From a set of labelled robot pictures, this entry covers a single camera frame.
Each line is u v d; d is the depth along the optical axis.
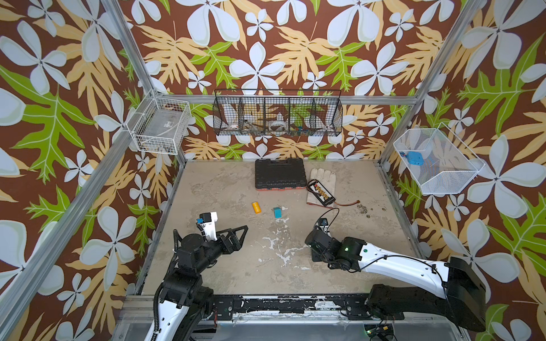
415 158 0.86
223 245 0.63
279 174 1.11
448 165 0.77
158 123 0.86
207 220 0.65
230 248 0.63
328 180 1.11
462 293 0.40
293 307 0.75
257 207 1.00
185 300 0.50
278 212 0.99
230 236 0.63
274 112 0.97
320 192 1.04
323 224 0.73
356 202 1.04
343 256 0.55
